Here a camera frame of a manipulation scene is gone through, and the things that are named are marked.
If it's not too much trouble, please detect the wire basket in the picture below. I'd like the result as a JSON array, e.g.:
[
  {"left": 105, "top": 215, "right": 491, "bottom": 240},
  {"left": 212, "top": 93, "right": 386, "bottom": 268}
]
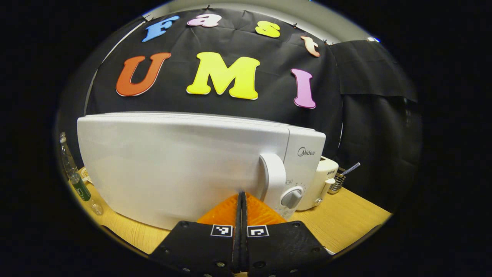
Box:
[{"left": 328, "top": 172, "right": 347, "bottom": 194}]

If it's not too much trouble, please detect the white toaster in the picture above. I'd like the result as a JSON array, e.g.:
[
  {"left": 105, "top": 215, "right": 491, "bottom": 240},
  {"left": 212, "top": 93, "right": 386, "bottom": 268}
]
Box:
[{"left": 295, "top": 156, "right": 339, "bottom": 212}]

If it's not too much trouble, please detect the striped drinking straw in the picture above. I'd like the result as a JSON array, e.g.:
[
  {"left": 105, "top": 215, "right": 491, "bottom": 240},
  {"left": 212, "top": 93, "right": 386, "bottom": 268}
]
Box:
[{"left": 341, "top": 162, "right": 361, "bottom": 176}]

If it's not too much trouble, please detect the white microwave oven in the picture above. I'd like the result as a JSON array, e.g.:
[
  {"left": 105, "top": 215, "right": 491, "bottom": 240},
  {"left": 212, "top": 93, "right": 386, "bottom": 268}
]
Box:
[{"left": 77, "top": 111, "right": 327, "bottom": 231}]

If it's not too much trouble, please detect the clear glass bottle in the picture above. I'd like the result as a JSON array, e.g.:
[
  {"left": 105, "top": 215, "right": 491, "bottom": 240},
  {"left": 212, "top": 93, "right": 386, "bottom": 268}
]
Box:
[{"left": 59, "top": 132, "right": 78, "bottom": 180}]

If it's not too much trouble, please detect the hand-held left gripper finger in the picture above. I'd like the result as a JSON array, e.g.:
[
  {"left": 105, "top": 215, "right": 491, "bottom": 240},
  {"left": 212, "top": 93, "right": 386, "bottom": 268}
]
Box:
[
  {"left": 149, "top": 192, "right": 243, "bottom": 276},
  {"left": 241, "top": 192, "right": 335, "bottom": 276}
]

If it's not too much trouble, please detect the green glass bottle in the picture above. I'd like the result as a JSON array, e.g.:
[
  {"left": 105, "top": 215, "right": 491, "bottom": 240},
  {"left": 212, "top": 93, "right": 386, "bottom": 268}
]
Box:
[{"left": 69, "top": 173, "right": 92, "bottom": 202}]

